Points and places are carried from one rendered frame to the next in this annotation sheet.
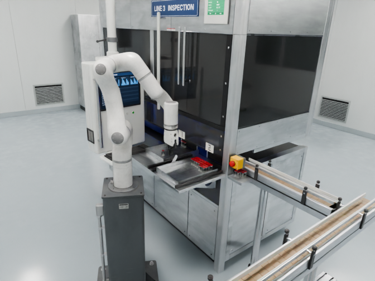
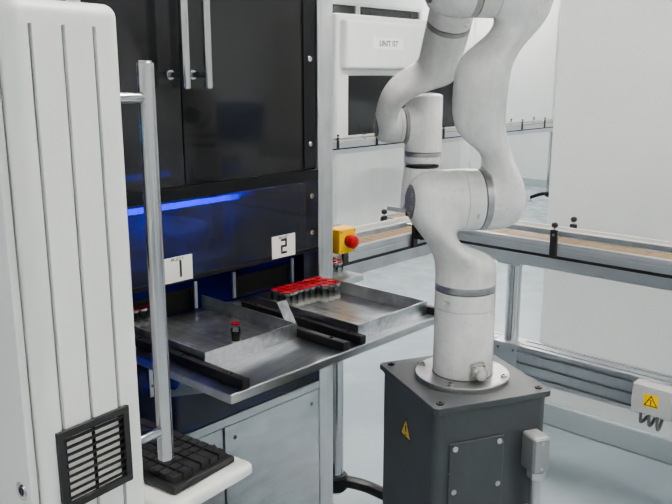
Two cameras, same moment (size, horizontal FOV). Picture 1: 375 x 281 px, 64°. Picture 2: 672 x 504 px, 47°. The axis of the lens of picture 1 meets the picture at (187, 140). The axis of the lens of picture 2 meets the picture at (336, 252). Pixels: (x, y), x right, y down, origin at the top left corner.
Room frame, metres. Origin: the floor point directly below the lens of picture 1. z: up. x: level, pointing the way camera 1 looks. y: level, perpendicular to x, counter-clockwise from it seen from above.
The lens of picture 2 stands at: (2.20, 1.84, 1.46)
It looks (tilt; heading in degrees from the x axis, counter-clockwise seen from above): 13 degrees down; 261
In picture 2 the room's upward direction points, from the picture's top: straight up
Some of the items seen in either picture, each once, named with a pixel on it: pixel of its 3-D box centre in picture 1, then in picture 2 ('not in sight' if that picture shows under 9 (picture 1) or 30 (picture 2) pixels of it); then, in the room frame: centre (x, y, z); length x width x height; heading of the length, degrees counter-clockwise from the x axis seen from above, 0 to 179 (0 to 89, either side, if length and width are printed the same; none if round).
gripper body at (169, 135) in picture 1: (170, 135); (422, 185); (1.72, 0.10, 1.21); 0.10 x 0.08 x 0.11; 38
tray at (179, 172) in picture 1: (187, 170); (340, 305); (1.89, 0.00, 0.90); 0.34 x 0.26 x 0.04; 128
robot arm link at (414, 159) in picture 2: (171, 125); (423, 158); (1.71, 0.10, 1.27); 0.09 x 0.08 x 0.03; 38
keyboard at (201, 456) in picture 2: (129, 151); (127, 439); (2.36, 0.50, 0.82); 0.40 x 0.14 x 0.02; 134
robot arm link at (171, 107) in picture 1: (171, 112); (421, 122); (1.72, 0.10, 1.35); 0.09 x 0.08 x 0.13; 2
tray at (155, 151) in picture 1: (172, 150); (203, 327); (2.23, 0.12, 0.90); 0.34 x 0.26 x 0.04; 128
